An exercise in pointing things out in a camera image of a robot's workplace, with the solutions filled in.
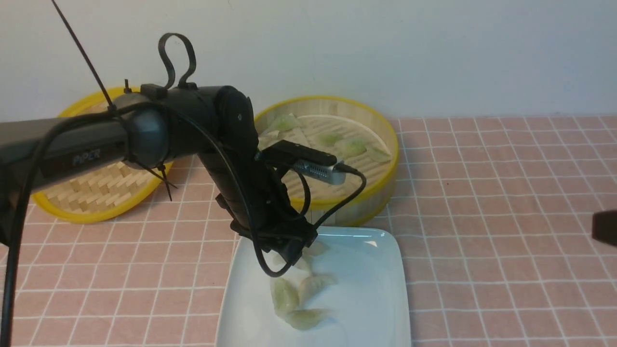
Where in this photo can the green dumpling bottom of plate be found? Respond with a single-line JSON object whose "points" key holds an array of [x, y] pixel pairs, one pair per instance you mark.
{"points": [[306, 319]]}

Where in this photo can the pale dumpling top of plate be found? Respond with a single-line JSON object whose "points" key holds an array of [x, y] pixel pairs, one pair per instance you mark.
{"points": [[315, 249]]}

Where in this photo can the white speckled dumpling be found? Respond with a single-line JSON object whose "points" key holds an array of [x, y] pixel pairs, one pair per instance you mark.
{"points": [[304, 265]]}

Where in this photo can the green dumpling left on plate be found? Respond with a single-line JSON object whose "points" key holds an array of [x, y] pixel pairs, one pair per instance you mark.
{"points": [[285, 298]]}

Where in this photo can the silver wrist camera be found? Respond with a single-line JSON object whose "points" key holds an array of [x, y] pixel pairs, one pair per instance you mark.
{"points": [[313, 163]]}

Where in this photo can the pale dumpling middle of plate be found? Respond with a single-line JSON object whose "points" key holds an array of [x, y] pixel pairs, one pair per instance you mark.
{"points": [[314, 284]]}

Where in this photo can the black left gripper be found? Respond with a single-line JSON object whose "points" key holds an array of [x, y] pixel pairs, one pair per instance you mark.
{"points": [[253, 194]]}

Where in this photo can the white square plate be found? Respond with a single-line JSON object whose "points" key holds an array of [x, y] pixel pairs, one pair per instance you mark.
{"points": [[368, 306]]}

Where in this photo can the bamboo steamer lid yellow rim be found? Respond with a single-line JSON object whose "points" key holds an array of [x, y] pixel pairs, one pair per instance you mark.
{"points": [[103, 194]]}

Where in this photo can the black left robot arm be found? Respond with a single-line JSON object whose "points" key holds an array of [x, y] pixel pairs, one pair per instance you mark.
{"points": [[151, 128]]}

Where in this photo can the pale dumpling of plate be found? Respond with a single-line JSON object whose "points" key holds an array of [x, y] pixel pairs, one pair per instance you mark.
{"points": [[315, 249], [314, 284]]}

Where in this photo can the small green dumpling steamer centre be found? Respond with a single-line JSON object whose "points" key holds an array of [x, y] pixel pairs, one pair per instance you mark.
{"points": [[328, 139]]}

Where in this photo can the pink checkered tablecloth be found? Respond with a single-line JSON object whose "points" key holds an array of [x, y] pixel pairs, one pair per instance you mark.
{"points": [[493, 217]]}

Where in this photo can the white steamer liner paper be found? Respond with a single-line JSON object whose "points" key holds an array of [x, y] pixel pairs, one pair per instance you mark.
{"points": [[299, 137]]}

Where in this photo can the bamboo steamer basket yellow rim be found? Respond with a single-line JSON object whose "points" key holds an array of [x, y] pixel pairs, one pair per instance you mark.
{"points": [[320, 114]]}

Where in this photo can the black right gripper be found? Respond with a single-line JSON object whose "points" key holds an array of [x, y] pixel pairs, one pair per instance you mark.
{"points": [[604, 227]]}

